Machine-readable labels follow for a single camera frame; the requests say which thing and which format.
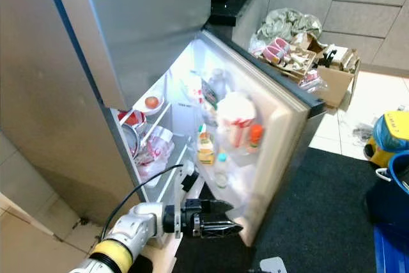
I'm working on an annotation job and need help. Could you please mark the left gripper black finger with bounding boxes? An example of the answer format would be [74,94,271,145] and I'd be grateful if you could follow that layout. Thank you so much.
[198,220,243,238]
[195,199,234,215]

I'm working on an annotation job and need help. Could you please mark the small teal-capped water bottle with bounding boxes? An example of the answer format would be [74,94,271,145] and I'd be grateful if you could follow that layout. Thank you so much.
[213,152,231,189]

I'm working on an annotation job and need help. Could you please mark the grey two-door fridge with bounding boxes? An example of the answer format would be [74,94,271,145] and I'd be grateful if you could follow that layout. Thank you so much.
[0,0,213,226]

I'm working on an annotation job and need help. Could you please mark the Peel Fresh juice carton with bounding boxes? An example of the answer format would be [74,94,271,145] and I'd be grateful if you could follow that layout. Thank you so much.
[196,125,216,165]

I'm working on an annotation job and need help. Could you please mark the white KFC plastic bag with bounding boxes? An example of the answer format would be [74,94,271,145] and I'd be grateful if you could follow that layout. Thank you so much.
[137,126,175,183]

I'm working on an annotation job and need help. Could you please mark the orange capped bottle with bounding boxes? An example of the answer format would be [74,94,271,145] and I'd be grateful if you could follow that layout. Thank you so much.
[247,123,265,155]

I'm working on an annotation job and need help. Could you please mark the black floor carpet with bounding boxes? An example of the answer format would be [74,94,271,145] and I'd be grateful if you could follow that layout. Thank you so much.
[169,147,390,273]

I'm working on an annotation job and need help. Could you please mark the steel pot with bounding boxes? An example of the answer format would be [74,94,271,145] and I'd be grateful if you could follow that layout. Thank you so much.
[125,125,143,159]

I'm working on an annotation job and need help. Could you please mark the large white KFC bucket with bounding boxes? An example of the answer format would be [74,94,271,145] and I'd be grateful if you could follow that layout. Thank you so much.
[216,91,258,149]

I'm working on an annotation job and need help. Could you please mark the red lidded container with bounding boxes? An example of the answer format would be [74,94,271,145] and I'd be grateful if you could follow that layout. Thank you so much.
[118,109,148,128]

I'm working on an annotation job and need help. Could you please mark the white-capped clear bottle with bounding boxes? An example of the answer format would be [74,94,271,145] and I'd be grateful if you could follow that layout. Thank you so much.
[208,68,228,90]

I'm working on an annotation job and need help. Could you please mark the clear plastic bag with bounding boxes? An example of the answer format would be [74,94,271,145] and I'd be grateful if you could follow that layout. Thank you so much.
[345,123,374,146]

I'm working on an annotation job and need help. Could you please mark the dark blue bucket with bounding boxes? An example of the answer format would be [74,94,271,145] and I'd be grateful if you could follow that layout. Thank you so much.
[366,150,409,235]

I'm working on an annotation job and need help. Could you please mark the pink and white packet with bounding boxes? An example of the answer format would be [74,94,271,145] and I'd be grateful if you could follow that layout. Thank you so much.
[262,36,293,64]

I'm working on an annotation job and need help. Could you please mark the blue plastic crate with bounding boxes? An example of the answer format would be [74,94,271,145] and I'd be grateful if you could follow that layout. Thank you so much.
[374,224,409,273]

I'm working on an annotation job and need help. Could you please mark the blue plastic bag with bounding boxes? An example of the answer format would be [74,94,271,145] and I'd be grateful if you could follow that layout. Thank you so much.
[374,116,409,153]

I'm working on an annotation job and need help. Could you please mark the crumpled grey-green plastic bag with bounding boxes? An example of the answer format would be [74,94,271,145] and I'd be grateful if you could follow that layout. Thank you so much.
[258,8,322,42]

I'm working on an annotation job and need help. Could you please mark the grey kitchen cabinets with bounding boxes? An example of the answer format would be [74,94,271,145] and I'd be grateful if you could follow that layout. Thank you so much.
[233,0,409,72]

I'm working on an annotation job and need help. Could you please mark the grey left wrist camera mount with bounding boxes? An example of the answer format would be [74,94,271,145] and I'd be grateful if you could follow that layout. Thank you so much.
[178,160,201,202]

